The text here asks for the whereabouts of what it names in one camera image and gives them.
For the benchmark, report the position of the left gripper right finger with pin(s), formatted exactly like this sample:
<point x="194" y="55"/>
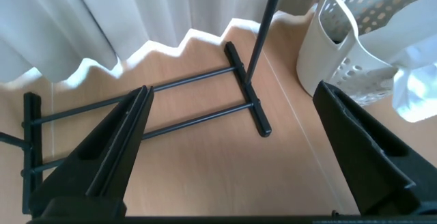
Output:
<point x="375" y="183"/>

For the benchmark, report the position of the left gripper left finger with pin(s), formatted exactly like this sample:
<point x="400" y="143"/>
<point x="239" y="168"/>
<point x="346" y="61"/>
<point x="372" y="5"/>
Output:
<point x="68" y="190"/>

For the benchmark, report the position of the white laundry basket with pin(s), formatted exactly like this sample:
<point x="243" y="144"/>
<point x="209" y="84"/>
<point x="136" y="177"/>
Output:
<point x="317" y="56"/>

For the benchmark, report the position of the black clothes rack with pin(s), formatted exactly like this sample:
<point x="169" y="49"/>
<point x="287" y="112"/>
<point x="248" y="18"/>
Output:
<point x="249" y="94"/>

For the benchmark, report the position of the beige curtain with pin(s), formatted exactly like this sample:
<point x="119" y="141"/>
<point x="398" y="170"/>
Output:
<point x="153" y="9"/>

